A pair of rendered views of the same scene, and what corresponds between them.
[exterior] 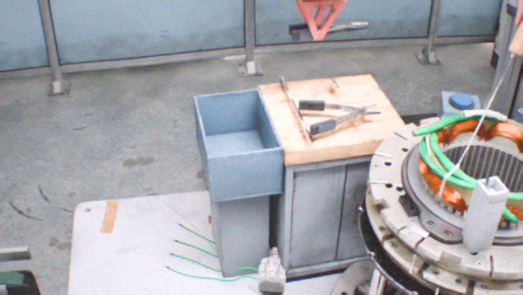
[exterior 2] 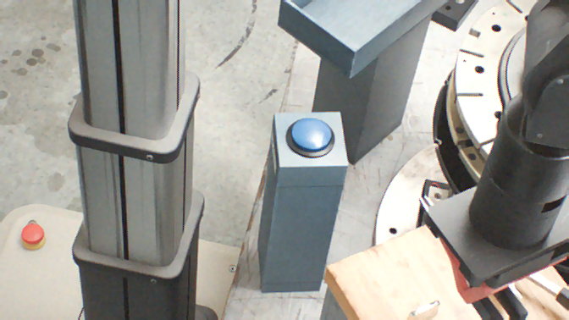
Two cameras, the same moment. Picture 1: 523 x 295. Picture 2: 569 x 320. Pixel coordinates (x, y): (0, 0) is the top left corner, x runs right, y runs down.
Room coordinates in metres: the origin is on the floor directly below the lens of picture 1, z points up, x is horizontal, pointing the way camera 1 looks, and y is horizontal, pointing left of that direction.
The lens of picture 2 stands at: (1.18, 0.26, 1.89)
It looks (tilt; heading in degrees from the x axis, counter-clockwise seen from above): 53 degrees down; 247
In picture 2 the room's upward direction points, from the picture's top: 9 degrees clockwise
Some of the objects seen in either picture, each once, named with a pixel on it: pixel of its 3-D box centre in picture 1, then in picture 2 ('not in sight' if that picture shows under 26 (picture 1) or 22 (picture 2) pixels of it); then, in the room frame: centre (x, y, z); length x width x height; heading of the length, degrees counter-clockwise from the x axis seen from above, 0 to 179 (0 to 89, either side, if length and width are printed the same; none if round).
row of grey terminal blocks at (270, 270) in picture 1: (273, 270); not in sight; (0.72, -0.02, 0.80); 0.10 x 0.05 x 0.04; 173
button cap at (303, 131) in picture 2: (461, 100); (311, 134); (0.90, -0.36, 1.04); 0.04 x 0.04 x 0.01
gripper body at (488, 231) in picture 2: not in sight; (516, 201); (0.86, -0.09, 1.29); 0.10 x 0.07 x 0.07; 13
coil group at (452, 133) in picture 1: (466, 132); not in sight; (0.68, -0.29, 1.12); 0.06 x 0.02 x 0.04; 105
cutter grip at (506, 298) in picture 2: (304, 35); (507, 298); (0.84, -0.07, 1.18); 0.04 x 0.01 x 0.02; 102
